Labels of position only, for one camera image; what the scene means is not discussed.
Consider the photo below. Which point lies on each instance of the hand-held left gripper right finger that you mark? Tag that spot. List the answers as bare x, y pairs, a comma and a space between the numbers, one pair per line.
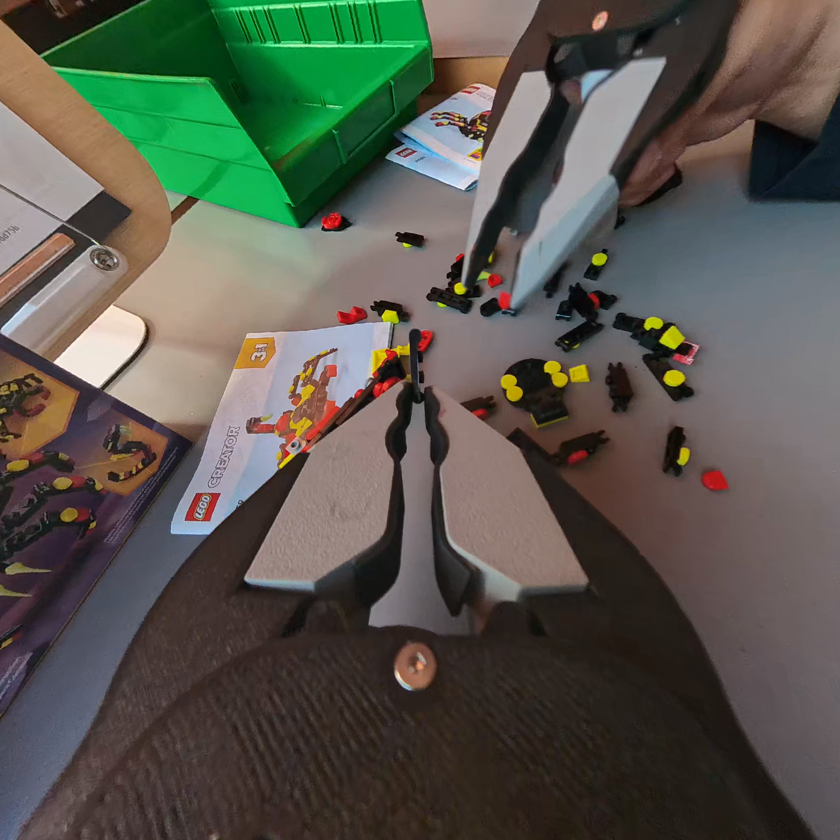
512, 525

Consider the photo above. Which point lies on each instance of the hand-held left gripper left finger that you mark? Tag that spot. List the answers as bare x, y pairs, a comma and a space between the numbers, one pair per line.
328, 525

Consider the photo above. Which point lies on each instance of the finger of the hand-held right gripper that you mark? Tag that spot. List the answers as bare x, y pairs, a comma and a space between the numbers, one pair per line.
519, 158
591, 171

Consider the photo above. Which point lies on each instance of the pile of lego pieces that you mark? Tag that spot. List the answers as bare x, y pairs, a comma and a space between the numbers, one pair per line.
545, 387

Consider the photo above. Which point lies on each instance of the black red lego leg piece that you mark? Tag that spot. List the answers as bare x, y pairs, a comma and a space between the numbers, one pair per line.
416, 361

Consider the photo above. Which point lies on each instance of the person's right forearm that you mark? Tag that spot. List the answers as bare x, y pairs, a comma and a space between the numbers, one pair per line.
801, 158

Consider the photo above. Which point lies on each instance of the single red lego brick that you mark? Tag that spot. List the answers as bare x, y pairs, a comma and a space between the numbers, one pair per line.
335, 221

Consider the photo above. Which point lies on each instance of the purple lego set box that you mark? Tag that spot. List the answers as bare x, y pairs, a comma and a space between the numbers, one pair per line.
66, 499

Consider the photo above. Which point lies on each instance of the person's right hand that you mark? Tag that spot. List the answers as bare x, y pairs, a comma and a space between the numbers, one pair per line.
775, 66

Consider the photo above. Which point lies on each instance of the closed instruction booklet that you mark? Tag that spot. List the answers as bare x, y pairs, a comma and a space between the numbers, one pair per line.
446, 131

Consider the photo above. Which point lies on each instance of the open spider instruction booklet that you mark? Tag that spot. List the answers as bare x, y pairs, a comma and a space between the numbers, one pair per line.
250, 433

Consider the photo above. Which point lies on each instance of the green plastic bin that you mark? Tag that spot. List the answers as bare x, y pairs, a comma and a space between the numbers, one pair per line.
263, 92

